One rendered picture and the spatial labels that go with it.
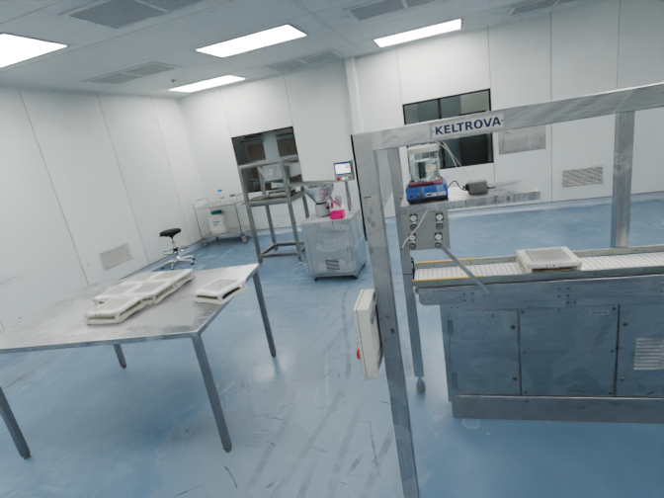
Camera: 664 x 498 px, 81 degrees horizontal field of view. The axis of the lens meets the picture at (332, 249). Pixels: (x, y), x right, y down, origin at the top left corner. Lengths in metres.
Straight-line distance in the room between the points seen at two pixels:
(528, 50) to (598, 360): 5.47
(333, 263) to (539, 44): 4.56
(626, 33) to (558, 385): 5.84
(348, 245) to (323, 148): 3.18
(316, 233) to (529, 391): 2.98
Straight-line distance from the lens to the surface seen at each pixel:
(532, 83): 7.16
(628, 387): 2.60
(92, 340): 2.61
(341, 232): 4.56
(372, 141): 1.25
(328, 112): 7.37
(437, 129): 1.24
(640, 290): 2.29
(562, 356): 2.41
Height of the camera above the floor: 1.68
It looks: 16 degrees down
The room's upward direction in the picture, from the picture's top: 10 degrees counter-clockwise
